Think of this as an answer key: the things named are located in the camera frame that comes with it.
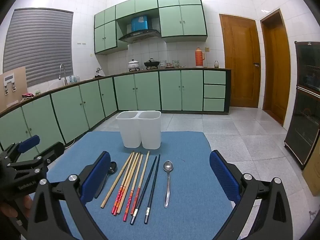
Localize black range hood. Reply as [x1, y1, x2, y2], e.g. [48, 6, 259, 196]
[118, 29, 161, 43]

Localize black wok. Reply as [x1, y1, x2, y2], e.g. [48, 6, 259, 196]
[144, 58, 160, 70]

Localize green base cabinets with counter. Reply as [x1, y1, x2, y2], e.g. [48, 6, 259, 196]
[0, 68, 232, 153]

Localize black chopstick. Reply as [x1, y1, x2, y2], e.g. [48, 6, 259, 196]
[144, 154, 161, 225]
[130, 156, 157, 225]

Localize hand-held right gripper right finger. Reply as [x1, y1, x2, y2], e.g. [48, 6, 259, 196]
[209, 150, 293, 240]

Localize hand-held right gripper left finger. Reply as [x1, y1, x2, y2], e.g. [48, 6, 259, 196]
[26, 151, 112, 240]

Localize grey window blind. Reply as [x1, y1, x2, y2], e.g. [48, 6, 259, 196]
[2, 8, 74, 88]

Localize dark glass-front cabinet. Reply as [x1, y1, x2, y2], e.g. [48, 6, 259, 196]
[284, 41, 320, 170]

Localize cardboard box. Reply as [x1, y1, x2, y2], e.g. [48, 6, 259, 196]
[302, 152, 320, 197]

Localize brown board with clips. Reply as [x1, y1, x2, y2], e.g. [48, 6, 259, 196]
[0, 66, 27, 113]

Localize person's left hand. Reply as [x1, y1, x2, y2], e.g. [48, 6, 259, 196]
[0, 195, 33, 218]

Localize orange thermos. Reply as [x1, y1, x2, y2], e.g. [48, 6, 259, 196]
[195, 47, 205, 67]

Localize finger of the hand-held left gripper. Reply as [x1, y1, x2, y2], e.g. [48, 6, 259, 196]
[0, 135, 40, 164]
[7, 142, 65, 173]

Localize blue mat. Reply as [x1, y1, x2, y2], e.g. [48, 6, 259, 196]
[30, 131, 240, 240]

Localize metal spoon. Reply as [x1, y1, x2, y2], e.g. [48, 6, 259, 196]
[163, 160, 173, 208]

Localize blue box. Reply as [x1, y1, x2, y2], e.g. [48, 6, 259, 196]
[131, 16, 148, 31]

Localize black spoon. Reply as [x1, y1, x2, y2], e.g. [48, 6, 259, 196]
[94, 161, 118, 199]

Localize wooden door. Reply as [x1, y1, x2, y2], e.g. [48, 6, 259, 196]
[260, 9, 292, 127]
[219, 14, 262, 108]

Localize metal sink faucet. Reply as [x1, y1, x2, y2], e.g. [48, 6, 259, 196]
[59, 64, 68, 86]

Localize green wall cabinets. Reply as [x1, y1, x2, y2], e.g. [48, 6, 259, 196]
[94, 0, 208, 55]

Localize white double utensil holder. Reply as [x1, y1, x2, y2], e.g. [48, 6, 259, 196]
[116, 110, 162, 149]

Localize red-handled bamboo chopstick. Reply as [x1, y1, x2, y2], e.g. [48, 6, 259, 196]
[130, 151, 150, 216]
[111, 152, 139, 215]
[122, 154, 144, 222]
[114, 153, 141, 216]

